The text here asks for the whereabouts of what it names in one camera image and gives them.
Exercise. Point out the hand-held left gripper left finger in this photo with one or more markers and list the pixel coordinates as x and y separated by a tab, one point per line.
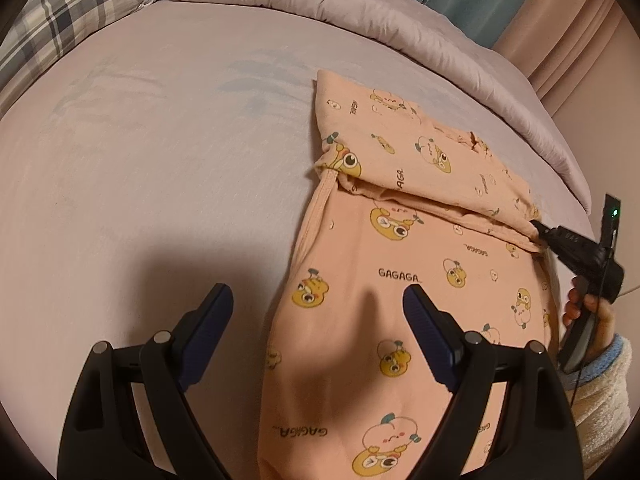
211	321

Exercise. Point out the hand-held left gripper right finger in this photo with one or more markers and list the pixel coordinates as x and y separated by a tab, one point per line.
424	324

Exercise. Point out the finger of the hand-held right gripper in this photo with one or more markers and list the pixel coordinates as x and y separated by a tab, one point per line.
557	239

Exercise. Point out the orange cartoon print pants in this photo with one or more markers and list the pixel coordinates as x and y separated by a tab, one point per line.
395	280

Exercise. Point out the person's right forearm fluffy sleeve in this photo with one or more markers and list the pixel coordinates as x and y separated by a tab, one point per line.
600	405

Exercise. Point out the person's right hand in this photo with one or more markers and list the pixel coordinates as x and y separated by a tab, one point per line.
602	317

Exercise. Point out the pink bed sheet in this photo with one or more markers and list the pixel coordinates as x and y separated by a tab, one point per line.
150	160

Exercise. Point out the pink curtain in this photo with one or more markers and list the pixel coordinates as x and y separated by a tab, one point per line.
575	55

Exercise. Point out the grey-pink quilt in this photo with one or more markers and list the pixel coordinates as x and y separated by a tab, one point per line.
400	20

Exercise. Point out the plaid pillow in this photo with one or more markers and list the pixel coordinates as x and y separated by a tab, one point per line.
65	15

